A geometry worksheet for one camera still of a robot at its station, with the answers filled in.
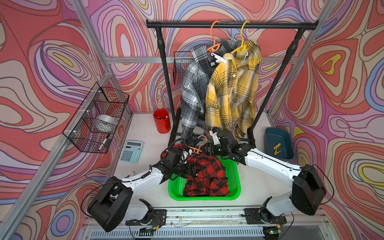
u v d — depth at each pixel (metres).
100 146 0.71
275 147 0.98
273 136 1.04
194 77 0.65
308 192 0.42
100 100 0.81
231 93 0.72
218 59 0.59
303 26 0.55
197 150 0.84
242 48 0.63
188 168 0.73
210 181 0.80
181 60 0.88
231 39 0.67
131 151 0.96
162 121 0.99
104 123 0.70
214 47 0.63
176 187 0.82
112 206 0.42
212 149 0.72
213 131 0.75
